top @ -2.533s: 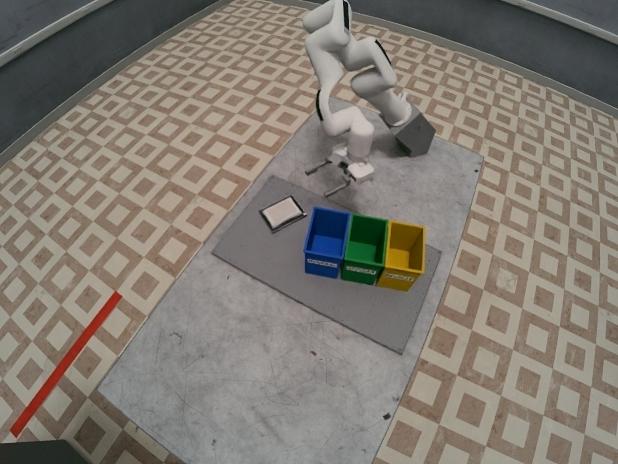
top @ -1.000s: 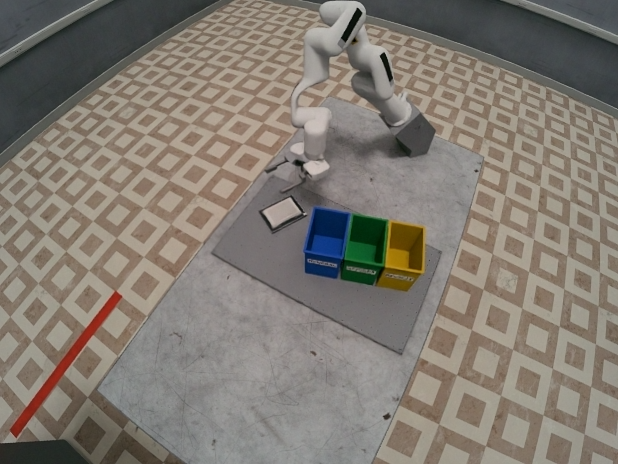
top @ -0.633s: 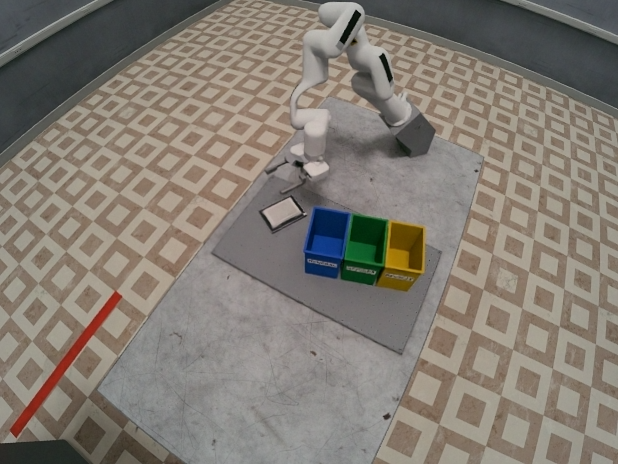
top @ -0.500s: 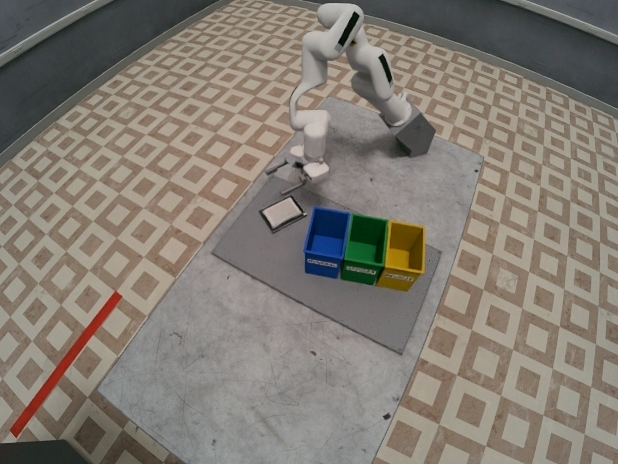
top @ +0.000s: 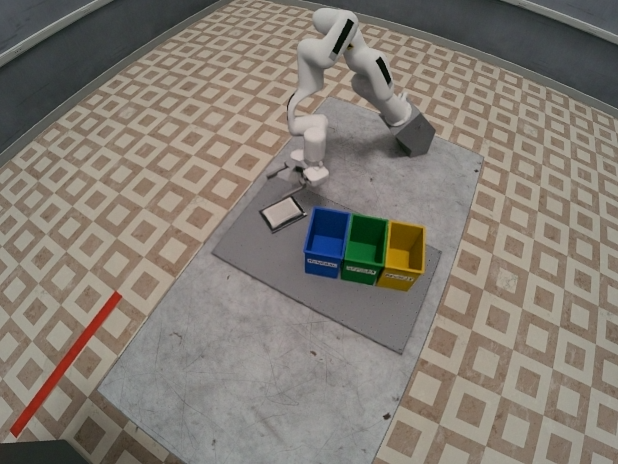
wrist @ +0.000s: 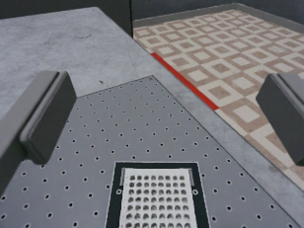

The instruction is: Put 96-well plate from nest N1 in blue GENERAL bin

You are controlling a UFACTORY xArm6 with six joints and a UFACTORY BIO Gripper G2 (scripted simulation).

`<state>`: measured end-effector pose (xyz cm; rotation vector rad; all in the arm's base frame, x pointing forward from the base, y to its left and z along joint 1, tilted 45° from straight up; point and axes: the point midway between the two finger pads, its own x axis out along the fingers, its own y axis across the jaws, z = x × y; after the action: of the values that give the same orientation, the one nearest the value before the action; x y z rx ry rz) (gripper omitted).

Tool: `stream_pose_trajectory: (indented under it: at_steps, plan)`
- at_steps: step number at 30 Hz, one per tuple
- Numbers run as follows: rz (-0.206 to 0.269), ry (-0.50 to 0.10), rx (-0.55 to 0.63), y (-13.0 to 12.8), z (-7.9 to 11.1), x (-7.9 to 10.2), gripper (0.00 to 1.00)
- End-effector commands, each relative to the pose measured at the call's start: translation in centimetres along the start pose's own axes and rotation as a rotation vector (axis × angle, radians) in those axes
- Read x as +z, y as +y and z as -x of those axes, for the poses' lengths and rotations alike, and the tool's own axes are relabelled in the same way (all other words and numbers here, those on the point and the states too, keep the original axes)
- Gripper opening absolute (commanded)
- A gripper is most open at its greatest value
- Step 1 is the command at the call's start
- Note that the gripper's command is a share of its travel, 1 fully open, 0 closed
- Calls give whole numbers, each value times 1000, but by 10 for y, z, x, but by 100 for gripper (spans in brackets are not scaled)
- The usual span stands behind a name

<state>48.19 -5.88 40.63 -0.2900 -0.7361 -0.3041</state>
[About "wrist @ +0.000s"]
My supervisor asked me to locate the white well plate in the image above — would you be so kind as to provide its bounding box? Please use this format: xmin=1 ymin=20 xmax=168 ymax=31
xmin=119 ymin=169 xmax=197 ymax=228

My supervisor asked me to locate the grey perforated base plate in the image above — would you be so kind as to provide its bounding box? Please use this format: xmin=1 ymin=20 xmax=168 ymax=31
xmin=0 ymin=75 xmax=303 ymax=228

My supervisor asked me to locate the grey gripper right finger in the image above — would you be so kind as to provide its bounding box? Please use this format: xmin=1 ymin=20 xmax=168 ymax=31
xmin=256 ymin=73 xmax=304 ymax=167

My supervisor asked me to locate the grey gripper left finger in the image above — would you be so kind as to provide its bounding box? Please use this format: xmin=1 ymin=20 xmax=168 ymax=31
xmin=0 ymin=71 xmax=77 ymax=199

